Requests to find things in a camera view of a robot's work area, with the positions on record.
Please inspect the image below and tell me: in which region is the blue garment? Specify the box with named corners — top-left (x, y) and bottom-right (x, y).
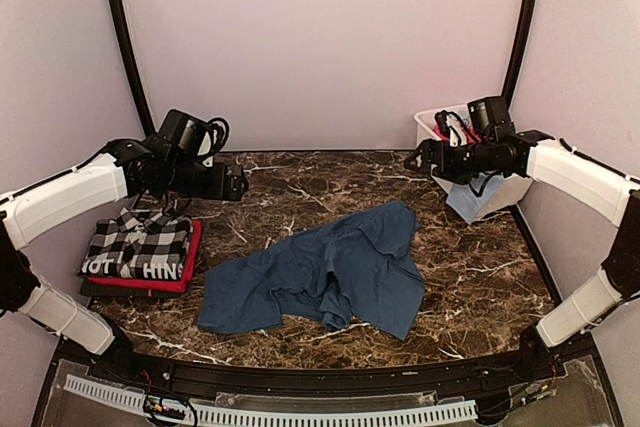
top-left (197, 201), bottom-right (426, 340)

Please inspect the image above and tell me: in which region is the light blue cloth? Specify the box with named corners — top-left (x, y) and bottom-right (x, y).
top-left (446, 175), bottom-right (505, 224)

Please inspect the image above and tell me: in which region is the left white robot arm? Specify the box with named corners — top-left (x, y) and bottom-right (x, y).
top-left (1, 139), bottom-right (249, 383)

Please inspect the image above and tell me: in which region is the folded red t-shirt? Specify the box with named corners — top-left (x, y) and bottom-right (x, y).
top-left (86, 221), bottom-right (202, 294)

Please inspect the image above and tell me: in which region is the pink garment in bin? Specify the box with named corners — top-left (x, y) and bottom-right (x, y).
top-left (434, 118), bottom-right (481, 146)

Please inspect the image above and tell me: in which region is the white slotted cable duct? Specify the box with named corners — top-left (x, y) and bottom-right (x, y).
top-left (64, 375), bottom-right (478, 427)

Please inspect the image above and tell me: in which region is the left black frame post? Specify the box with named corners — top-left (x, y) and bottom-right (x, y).
top-left (108, 0), bottom-right (156, 136)

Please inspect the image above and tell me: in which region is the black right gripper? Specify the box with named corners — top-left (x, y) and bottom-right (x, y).
top-left (404, 137), bottom-right (496, 184)

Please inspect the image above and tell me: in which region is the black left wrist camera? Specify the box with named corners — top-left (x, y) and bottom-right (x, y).
top-left (158, 109), bottom-right (214, 159)

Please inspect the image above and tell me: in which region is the right black frame post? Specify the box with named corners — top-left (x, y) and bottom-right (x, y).
top-left (501, 0), bottom-right (536, 109)

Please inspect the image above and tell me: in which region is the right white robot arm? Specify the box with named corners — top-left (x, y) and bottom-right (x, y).
top-left (404, 131), bottom-right (639, 381)

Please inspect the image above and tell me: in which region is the white plastic laundry bin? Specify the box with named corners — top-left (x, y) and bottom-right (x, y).
top-left (414, 104), bottom-right (532, 210)

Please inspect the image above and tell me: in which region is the black white plaid shirt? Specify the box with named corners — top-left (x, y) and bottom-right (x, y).
top-left (79, 208), bottom-right (194, 281)

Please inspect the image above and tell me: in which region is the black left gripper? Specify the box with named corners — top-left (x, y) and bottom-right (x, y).
top-left (165, 157), bottom-right (248, 201)

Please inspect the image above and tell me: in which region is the black front rail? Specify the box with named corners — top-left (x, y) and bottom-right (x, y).
top-left (89, 346), bottom-right (551, 401)

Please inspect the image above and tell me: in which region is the black frame post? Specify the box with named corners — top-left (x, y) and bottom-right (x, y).
top-left (501, 0), bottom-right (536, 109)
top-left (108, 0), bottom-right (156, 136)

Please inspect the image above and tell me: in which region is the folded black garment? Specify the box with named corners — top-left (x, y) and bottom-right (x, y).
top-left (79, 279), bottom-right (183, 299)

